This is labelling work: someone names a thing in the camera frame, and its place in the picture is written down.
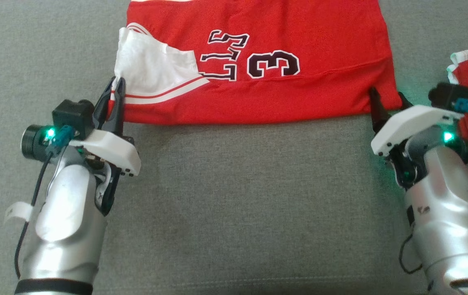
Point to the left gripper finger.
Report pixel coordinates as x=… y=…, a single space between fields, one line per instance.
x=118 y=106
x=102 y=108

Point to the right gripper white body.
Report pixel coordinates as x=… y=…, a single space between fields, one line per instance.
x=410 y=125

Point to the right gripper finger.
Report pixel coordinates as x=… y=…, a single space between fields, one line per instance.
x=378 y=110
x=405 y=102

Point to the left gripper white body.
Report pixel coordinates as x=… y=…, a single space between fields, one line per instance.
x=113 y=149

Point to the red basketball jersey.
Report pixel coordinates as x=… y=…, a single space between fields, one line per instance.
x=279 y=94

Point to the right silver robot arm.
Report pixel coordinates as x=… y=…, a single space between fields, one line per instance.
x=442 y=213

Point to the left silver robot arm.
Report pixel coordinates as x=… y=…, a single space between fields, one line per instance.
x=66 y=221

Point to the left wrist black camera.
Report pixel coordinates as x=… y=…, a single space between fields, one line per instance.
x=74 y=116

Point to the wrist black camera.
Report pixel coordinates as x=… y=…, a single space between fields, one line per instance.
x=448 y=94
x=74 y=116

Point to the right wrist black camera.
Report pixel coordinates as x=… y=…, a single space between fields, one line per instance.
x=448 y=94

